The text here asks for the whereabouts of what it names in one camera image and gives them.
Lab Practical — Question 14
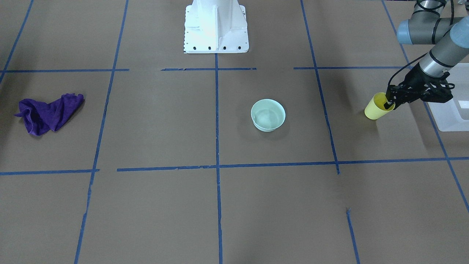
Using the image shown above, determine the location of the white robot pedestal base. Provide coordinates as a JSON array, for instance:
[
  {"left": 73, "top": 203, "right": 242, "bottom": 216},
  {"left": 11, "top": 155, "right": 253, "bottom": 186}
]
[{"left": 183, "top": 0, "right": 250, "bottom": 54}]

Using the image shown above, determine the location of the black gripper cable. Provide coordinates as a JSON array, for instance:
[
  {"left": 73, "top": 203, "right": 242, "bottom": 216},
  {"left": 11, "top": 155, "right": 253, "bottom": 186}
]
[{"left": 387, "top": 53, "right": 429, "bottom": 92}]

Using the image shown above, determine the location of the yellow plastic cup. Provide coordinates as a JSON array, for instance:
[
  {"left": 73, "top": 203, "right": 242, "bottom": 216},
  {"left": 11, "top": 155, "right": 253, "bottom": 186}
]
[{"left": 365, "top": 92, "right": 395, "bottom": 120}]

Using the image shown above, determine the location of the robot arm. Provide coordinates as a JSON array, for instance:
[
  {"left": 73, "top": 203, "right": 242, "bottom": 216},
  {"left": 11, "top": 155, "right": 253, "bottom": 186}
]
[{"left": 383, "top": 0, "right": 469, "bottom": 110}]

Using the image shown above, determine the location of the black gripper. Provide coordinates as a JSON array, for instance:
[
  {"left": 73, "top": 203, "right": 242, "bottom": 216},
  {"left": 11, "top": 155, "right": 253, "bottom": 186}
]
[{"left": 383, "top": 67, "right": 455, "bottom": 110}]

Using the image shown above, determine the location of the clear plastic storage box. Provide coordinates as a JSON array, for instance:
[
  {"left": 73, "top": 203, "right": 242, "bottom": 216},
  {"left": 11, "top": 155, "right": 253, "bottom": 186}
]
[{"left": 428, "top": 96, "right": 469, "bottom": 132}]

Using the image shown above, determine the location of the purple cloth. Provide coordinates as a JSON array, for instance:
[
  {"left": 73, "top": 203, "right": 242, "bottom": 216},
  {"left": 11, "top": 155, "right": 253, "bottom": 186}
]
[{"left": 14, "top": 93, "right": 84, "bottom": 136}]

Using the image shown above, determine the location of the light green bowl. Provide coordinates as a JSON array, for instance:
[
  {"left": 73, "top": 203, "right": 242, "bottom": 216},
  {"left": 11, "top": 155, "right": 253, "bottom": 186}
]
[{"left": 251, "top": 99, "right": 286, "bottom": 132}]

